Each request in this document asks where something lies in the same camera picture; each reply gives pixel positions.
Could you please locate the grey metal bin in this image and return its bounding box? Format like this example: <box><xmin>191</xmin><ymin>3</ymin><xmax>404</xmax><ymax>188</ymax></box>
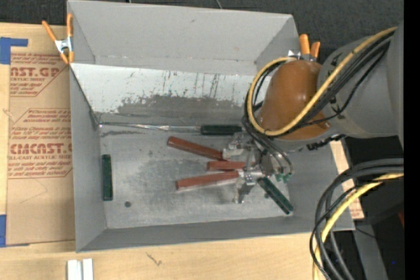
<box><xmin>66</xmin><ymin>0</ymin><xmax>356</xmax><ymax>253</ymax></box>

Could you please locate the brown cardboard board red print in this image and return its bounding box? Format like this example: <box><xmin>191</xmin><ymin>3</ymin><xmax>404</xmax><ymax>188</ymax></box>
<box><xmin>0</xmin><ymin>22</ymin><xmax>364</xmax><ymax>247</ymax></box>

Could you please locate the dark green flat block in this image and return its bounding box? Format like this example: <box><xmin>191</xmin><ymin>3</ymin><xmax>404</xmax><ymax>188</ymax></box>
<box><xmin>101</xmin><ymin>153</ymin><xmax>114</xmax><ymax>201</ymax></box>
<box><xmin>200</xmin><ymin>125</ymin><xmax>243</xmax><ymax>136</ymax></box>
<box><xmin>257</xmin><ymin>176</ymin><xmax>294</xmax><ymax>216</ymax></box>

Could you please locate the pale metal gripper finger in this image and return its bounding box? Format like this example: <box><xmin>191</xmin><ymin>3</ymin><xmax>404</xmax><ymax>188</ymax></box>
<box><xmin>222</xmin><ymin>138</ymin><xmax>246</xmax><ymax>161</ymax></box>
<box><xmin>233</xmin><ymin>172</ymin><xmax>257</xmax><ymax>205</ymax></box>

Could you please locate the red-brown flat block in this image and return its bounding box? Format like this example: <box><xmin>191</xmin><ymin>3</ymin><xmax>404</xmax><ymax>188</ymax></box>
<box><xmin>167</xmin><ymin>136</ymin><xmax>230</xmax><ymax>161</ymax></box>
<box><xmin>206</xmin><ymin>160</ymin><xmax>247</xmax><ymax>172</ymax></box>
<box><xmin>174</xmin><ymin>170</ymin><xmax>241</xmax><ymax>191</ymax></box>

